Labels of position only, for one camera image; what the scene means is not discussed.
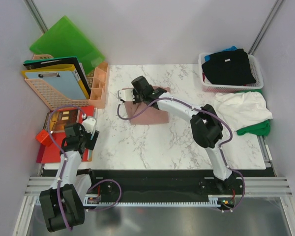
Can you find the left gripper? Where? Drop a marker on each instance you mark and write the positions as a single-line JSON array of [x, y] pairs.
[[90, 144]]

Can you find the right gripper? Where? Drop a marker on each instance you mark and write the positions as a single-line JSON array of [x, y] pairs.
[[136, 100]]

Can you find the pink t shirt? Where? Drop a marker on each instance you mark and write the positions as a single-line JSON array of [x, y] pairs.
[[142, 114]]

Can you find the white t shirt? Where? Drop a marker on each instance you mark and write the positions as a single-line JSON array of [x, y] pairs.
[[225, 106]]

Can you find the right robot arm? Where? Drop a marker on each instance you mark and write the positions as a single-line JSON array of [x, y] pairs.
[[206, 126]]

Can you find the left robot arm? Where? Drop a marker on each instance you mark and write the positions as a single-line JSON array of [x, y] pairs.
[[62, 204]]

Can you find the teal folder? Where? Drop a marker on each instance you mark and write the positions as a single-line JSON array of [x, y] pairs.
[[90, 111]]

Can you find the brown book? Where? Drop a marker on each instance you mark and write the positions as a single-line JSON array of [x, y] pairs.
[[60, 119]]

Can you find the red folder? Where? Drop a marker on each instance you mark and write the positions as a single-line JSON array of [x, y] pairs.
[[51, 154]]

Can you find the orange desk organizer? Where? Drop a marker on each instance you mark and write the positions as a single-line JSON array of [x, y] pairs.
[[98, 81]]

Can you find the red cube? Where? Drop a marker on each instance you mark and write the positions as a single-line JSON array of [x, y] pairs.
[[44, 137]]

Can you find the pink file rack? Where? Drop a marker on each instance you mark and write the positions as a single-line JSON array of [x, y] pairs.
[[51, 97]]

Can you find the blue clipboard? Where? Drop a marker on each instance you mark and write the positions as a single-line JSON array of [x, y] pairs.
[[66, 82]]

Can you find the yellow folder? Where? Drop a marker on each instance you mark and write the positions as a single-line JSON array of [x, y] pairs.
[[62, 67]]

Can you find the white laundry basket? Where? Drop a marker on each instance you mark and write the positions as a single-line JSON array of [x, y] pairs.
[[255, 70]]

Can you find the black folder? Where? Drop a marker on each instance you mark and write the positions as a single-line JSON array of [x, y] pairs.
[[35, 64]]

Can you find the black t shirt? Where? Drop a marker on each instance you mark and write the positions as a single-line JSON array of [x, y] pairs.
[[229, 68]]

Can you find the green plastic folder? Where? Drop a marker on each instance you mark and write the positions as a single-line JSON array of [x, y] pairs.
[[65, 39]]

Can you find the green t shirt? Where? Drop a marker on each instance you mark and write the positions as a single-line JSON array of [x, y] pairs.
[[255, 130]]

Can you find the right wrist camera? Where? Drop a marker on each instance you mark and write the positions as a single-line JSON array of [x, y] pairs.
[[126, 95]]

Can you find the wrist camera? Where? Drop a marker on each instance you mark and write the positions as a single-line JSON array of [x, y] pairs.
[[89, 124], [126, 95]]

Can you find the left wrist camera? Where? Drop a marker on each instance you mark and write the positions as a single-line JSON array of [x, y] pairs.
[[89, 124]]

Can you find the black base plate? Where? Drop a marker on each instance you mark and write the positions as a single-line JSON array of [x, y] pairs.
[[113, 188]]

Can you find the white cable duct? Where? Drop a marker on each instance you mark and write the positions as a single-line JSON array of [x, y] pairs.
[[93, 200]]

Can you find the aluminium frame rail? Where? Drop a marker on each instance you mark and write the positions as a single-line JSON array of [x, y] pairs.
[[247, 182]]

